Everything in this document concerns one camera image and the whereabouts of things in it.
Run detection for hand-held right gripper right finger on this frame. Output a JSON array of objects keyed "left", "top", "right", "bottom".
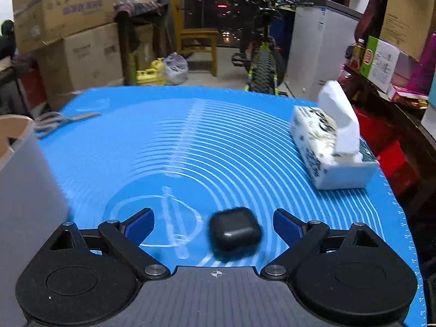
[{"left": 261, "top": 208, "right": 380, "bottom": 281}]

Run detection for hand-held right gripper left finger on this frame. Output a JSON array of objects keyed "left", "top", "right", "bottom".
[{"left": 48, "top": 208, "right": 171, "bottom": 281}]

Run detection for black earbud case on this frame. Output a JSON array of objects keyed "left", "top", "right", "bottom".
[{"left": 208, "top": 207, "right": 264, "bottom": 256}]

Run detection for cream plastic basin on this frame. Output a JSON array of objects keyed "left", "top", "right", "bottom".
[{"left": 0, "top": 115, "right": 72, "bottom": 327}]

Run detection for white tissue pack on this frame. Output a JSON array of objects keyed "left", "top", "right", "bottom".
[{"left": 289, "top": 80, "right": 380, "bottom": 190}]

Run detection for blue silicone mat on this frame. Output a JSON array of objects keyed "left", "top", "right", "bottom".
[{"left": 36, "top": 87, "right": 428, "bottom": 327}]

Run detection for red plastic crate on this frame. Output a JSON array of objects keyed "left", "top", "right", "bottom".
[{"left": 352, "top": 105, "right": 421, "bottom": 198}]

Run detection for black and green bicycle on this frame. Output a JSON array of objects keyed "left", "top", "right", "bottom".
[{"left": 214, "top": 0, "right": 290, "bottom": 96}]

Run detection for dark wooden shelf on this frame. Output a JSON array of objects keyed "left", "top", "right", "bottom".
[{"left": 341, "top": 65, "right": 436, "bottom": 219}]

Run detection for translucent plastic bag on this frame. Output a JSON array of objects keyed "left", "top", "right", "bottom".
[{"left": 163, "top": 53, "right": 189, "bottom": 85}]

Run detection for large plain cardboard box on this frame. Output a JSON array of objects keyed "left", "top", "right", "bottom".
[{"left": 37, "top": 23, "right": 125, "bottom": 110}]

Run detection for plastic drink bottle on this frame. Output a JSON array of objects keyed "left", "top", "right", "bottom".
[{"left": 350, "top": 38, "right": 366, "bottom": 69}]

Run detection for dark cluttered table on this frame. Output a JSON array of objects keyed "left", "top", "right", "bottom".
[{"left": 114, "top": 2, "right": 171, "bottom": 86}]

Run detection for green and white box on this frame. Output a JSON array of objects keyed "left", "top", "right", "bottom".
[{"left": 359, "top": 36, "right": 401, "bottom": 92}]

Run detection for wooden chair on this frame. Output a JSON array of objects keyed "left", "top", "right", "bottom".
[{"left": 168, "top": 0, "right": 219, "bottom": 77}]

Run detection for pink box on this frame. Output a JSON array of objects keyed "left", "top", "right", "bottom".
[{"left": 407, "top": 32, "right": 436, "bottom": 98}]

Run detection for blue-printed open cardboard box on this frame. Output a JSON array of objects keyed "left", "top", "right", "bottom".
[{"left": 12, "top": 0, "right": 116, "bottom": 55}]

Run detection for tall brown cardboard box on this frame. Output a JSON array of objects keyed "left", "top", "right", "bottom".
[{"left": 379, "top": 0, "right": 436, "bottom": 62}]

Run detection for grey-handled scissors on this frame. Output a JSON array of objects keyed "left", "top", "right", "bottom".
[{"left": 34, "top": 111, "right": 102, "bottom": 138}]

